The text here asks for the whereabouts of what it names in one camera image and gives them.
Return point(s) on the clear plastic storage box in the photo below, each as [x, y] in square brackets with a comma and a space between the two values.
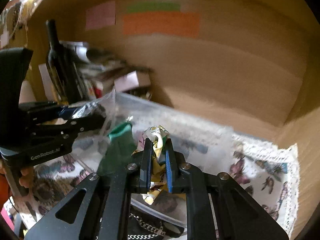
[203, 143]

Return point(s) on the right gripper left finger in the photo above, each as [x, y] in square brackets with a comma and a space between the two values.
[146, 167]

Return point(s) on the person's left hand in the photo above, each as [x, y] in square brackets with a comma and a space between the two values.
[26, 179]

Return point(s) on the green knitted cloth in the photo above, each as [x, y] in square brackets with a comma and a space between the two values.
[119, 150]

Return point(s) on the orange sticky note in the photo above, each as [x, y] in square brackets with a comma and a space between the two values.
[184, 24]

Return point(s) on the green sticky note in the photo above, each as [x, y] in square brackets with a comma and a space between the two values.
[153, 6]

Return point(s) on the black chain strap bag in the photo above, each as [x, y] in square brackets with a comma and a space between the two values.
[144, 226]

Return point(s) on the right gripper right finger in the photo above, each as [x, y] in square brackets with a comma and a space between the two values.
[172, 169]

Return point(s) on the dark wine bottle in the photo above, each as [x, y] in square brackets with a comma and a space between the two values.
[61, 68]

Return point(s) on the pink sticky note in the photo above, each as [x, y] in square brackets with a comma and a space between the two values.
[101, 15]

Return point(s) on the stack of papers and books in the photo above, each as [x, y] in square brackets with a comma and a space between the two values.
[96, 70]

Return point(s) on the white paper card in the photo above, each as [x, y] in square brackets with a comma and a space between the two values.
[132, 81]

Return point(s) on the floral fabric scrunchie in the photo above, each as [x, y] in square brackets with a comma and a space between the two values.
[156, 159]

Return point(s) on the butterfly print lace cloth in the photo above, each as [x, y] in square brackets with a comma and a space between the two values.
[269, 174]

